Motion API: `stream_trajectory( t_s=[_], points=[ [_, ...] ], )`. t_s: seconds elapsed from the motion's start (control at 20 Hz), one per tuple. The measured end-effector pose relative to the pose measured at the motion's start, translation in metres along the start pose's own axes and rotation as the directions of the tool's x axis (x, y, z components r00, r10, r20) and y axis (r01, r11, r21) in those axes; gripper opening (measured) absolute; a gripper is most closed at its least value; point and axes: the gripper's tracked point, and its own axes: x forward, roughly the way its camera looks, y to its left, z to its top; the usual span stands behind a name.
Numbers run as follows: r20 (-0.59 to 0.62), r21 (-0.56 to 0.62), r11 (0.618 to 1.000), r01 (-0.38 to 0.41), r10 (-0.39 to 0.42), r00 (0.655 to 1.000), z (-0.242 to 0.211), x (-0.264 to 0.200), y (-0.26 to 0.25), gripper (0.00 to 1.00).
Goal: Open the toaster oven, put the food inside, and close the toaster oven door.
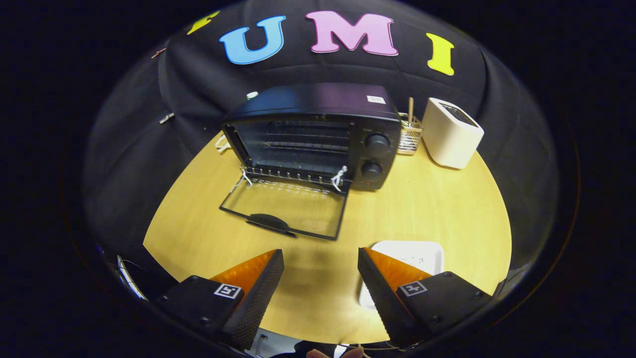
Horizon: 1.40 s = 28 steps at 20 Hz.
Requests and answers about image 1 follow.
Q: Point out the white pop-up toaster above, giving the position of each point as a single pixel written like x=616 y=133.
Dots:
x=449 y=141

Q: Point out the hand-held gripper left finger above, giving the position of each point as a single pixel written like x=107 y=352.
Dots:
x=256 y=298

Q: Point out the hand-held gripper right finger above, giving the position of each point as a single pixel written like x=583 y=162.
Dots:
x=382 y=298

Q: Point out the black toaster oven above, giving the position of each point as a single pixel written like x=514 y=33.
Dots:
x=318 y=102

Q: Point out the small white bottle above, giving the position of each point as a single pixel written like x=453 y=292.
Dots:
x=252 y=95

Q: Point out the white square plate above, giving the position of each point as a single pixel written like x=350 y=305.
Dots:
x=417 y=253

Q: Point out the pink cloth clip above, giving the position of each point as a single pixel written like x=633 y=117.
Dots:
x=159 y=52

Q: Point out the silver cloth clip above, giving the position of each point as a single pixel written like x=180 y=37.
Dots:
x=167 y=118

